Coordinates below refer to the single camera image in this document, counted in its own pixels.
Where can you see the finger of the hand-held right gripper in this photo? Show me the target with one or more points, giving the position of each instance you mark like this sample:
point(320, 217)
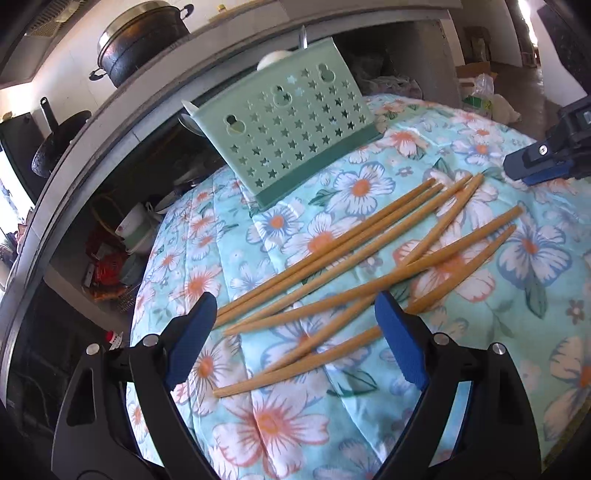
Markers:
point(547, 177)
point(517, 164)

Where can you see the black steamer pot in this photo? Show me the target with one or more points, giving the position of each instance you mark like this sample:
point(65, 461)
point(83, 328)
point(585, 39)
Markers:
point(143, 41)

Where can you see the black cabinet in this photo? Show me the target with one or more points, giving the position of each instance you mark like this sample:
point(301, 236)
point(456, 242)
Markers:
point(18, 152)

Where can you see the white sack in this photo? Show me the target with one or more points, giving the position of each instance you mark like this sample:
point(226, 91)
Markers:
point(505, 108)

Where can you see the pile of wooden chopsticks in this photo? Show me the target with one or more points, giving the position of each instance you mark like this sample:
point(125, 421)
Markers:
point(351, 258)

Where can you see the cardboard box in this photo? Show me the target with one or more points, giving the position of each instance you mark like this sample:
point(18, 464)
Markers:
point(471, 71)

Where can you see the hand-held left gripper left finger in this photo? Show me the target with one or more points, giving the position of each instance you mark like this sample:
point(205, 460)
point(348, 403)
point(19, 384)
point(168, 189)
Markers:
point(191, 337)

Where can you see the red plastic bag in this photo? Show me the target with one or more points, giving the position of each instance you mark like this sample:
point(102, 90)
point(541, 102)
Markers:
point(106, 267)

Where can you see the plastic bag with green label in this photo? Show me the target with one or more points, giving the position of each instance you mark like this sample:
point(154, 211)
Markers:
point(480, 94)

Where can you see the floral quilted blanket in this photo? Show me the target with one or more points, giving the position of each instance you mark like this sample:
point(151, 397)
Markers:
point(461, 346)

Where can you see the crumpled clear plastic bag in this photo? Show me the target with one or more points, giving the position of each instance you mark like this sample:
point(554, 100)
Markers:
point(392, 87)

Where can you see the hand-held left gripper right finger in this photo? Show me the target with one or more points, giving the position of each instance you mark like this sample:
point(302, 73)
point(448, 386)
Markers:
point(401, 341)

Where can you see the black wok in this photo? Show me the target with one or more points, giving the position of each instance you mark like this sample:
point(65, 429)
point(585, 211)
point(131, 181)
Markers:
point(57, 143)

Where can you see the green star-perforated utensil holder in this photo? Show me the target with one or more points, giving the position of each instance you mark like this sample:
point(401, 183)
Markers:
point(286, 129)

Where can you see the stacked ceramic bowls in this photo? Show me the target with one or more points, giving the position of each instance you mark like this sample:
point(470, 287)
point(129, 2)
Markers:
point(136, 228)

